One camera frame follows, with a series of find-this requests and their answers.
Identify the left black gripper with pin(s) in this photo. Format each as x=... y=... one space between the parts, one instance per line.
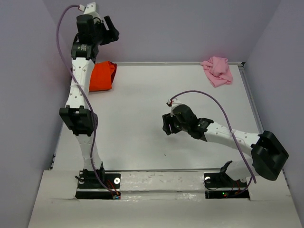
x=111 y=35

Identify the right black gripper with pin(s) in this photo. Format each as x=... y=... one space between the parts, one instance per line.
x=168 y=119

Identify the orange t-shirt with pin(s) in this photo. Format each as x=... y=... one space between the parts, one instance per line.
x=101 y=77

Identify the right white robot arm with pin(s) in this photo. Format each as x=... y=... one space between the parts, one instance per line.
x=267 y=156

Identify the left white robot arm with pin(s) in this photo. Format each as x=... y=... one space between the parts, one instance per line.
x=78 y=114

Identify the dark red folded t-shirt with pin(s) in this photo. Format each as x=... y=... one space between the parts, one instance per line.
x=113 y=69

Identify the pink crumpled t-shirt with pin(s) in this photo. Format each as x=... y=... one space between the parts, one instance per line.
x=217 y=71

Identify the white front cover board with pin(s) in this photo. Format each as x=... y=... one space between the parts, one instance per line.
x=57 y=207

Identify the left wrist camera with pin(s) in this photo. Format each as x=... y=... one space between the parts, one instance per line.
x=91 y=9

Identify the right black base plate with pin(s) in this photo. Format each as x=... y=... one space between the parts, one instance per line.
x=218 y=185

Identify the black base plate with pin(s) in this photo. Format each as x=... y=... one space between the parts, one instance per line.
x=88 y=187
x=218 y=185

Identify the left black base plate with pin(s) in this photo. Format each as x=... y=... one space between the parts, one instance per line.
x=88 y=187

